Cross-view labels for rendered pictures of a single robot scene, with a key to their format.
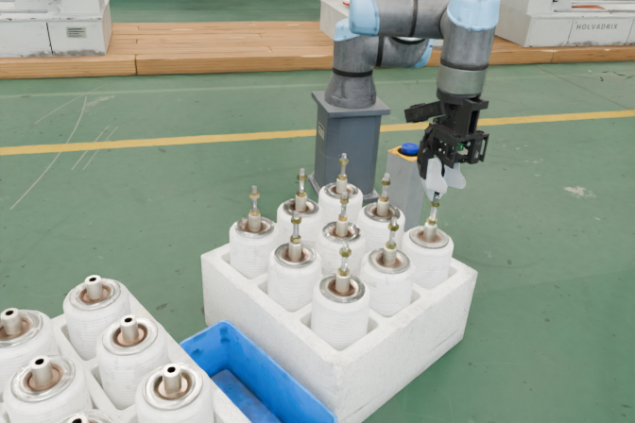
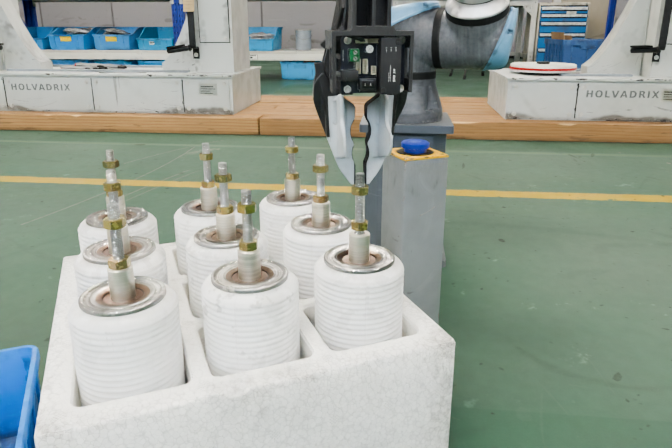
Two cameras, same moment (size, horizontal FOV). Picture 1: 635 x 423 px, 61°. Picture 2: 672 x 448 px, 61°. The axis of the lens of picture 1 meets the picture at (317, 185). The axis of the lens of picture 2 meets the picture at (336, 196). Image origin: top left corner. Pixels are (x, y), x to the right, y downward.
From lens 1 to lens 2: 0.63 m
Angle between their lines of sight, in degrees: 24
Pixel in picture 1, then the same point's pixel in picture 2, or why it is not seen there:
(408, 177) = (403, 189)
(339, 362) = (51, 423)
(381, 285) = (211, 311)
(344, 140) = not seen: hidden behind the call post
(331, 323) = (77, 352)
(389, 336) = (187, 405)
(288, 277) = (83, 276)
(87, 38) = (217, 96)
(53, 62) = (181, 118)
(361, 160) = not seen: hidden behind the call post
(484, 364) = not seen: outside the picture
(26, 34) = (163, 90)
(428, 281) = (343, 337)
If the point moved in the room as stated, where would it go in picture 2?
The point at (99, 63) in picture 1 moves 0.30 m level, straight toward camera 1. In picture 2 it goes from (223, 121) to (210, 133)
